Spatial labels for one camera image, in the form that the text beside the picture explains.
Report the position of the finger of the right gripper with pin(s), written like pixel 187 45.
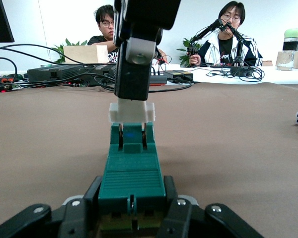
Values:
pixel 131 79
pixel 119 22

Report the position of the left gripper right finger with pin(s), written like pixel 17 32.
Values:
pixel 183 218

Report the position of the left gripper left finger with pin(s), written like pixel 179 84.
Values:
pixel 72 218

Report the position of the person in black t-shirt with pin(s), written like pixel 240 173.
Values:
pixel 105 23

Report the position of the short black power supply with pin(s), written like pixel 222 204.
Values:
pixel 106 70

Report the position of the plain black adapter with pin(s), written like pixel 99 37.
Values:
pixel 160 80

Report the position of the green potted plant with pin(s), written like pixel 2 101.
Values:
pixel 188 43
pixel 75 42

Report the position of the black adapter yellow label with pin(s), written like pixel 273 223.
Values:
pixel 180 74

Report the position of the long black power supply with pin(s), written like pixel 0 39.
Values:
pixel 64 72

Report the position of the brown table cover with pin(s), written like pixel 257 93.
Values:
pixel 39 136

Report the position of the person in striped jacket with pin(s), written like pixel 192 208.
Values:
pixel 229 13

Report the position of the orange device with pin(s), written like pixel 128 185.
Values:
pixel 7 79

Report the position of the white table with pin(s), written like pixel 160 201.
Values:
pixel 283 74

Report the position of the clear glass cup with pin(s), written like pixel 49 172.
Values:
pixel 285 60

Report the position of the black bottle green lid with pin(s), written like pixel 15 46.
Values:
pixel 291 34

